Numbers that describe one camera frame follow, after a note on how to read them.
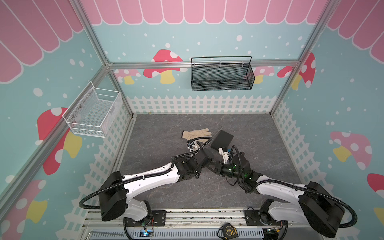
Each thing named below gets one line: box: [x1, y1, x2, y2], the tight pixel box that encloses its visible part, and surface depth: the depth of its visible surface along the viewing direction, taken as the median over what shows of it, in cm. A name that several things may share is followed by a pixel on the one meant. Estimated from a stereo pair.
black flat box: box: [210, 130, 234, 150], surface depth 108 cm
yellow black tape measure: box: [217, 223, 239, 240], surface depth 70 cm
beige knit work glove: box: [181, 128, 212, 143], surface depth 111 cm
